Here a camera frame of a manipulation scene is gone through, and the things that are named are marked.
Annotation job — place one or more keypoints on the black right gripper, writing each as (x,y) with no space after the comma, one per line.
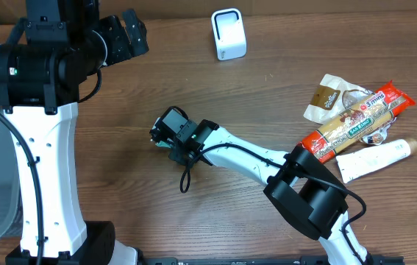
(183,157)

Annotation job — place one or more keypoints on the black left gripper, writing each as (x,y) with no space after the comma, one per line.
(118,37)

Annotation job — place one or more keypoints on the brown white snack bag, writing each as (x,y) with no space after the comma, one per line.
(332,97)

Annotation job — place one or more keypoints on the white Pantene tube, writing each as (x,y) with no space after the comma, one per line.
(372,159)

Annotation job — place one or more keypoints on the red San Remo spaghetti pack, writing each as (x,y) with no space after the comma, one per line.
(356,122)

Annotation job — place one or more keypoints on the teal wipes packet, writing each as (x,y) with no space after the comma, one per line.
(163,144)

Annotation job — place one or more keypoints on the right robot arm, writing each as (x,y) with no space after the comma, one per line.
(305,193)

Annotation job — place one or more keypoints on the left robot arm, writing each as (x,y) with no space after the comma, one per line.
(48,55)

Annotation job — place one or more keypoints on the white barcode scanner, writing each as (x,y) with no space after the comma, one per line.
(229,34)

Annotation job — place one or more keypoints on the brown cardboard backdrop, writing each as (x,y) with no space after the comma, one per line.
(156,9)

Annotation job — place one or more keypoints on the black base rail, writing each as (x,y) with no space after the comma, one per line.
(304,260)

